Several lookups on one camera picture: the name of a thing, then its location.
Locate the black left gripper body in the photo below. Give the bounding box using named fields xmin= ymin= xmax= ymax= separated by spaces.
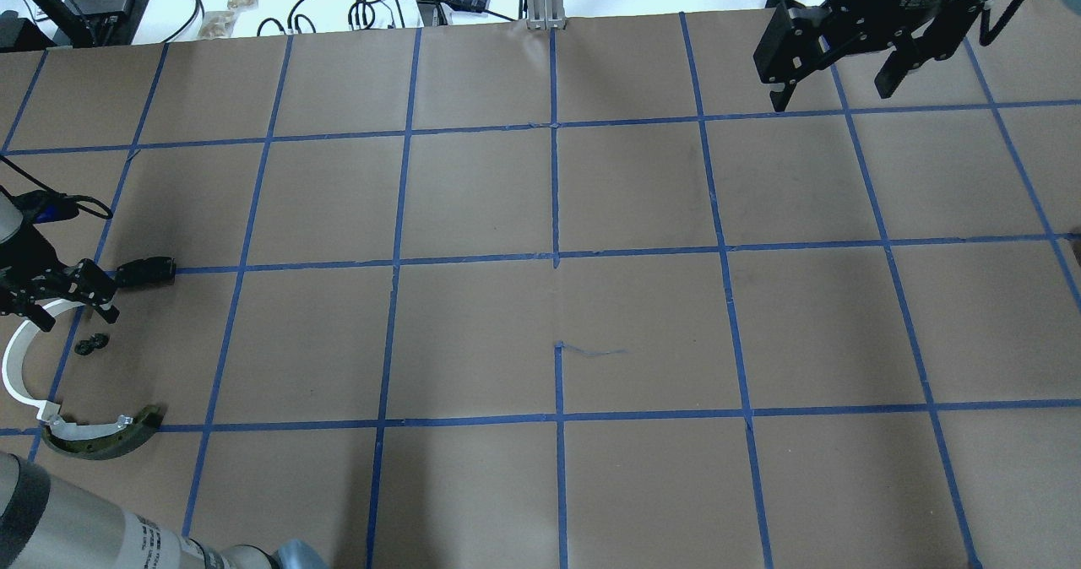
xmin=1 ymin=225 xmax=118 ymax=317

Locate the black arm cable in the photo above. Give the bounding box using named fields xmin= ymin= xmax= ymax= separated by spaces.
xmin=0 ymin=155 xmax=114 ymax=222

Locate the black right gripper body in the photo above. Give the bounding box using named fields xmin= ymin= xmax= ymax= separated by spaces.
xmin=752 ymin=0 xmax=984 ymax=85

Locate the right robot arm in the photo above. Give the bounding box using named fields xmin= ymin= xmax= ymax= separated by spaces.
xmin=752 ymin=0 xmax=1078 ymax=113

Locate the olive green brake shoe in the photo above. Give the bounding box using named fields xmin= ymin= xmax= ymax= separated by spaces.
xmin=41 ymin=403 xmax=166 ymax=461

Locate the white curved plastic arc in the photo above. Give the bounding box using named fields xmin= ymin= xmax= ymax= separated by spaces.
xmin=1 ymin=300 xmax=79 ymax=424

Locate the small black flat part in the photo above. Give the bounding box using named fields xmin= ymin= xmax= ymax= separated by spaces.
xmin=114 ymin=255 xmax=177 ymax=289

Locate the black device on stand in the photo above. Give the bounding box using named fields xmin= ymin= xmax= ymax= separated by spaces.
xmin=26 ymin=0 xmax=151 ymax=47

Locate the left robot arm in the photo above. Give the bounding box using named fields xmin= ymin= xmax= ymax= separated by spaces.
xmin=3 ymin=187 xmax=325 ymax=568

